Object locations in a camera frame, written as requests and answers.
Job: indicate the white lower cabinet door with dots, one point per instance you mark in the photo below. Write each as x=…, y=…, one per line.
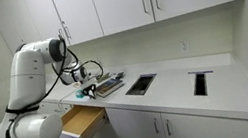
x=208, y=131
x=136, y=131

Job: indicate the narrow white upper cabinet door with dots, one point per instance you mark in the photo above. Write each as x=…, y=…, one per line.
x=121, y=3

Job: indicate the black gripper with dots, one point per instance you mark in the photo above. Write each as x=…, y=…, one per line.
x=88, y=88

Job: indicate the white drawer with round lock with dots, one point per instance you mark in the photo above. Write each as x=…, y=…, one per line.
x=49, y=108

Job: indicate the teal and white box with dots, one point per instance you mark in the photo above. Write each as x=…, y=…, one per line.
x=79, y=94

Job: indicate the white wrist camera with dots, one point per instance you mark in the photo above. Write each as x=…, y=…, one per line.
x=81, y=74

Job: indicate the narrow rectangular countertop opening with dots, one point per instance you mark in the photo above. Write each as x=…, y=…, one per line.
x=200, y=84

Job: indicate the white wall outlet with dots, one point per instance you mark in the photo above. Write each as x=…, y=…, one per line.
x=184, y=45

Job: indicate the wooden drawer with white front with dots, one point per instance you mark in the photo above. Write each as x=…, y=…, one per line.
x=82, y=120

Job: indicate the small black device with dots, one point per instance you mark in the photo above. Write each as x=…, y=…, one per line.
x=119, y=75

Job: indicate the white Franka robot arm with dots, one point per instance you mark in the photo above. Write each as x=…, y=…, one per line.
x=28, y=81

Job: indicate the dark blue hardcover book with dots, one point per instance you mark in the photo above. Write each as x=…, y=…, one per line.
x=109, y=87

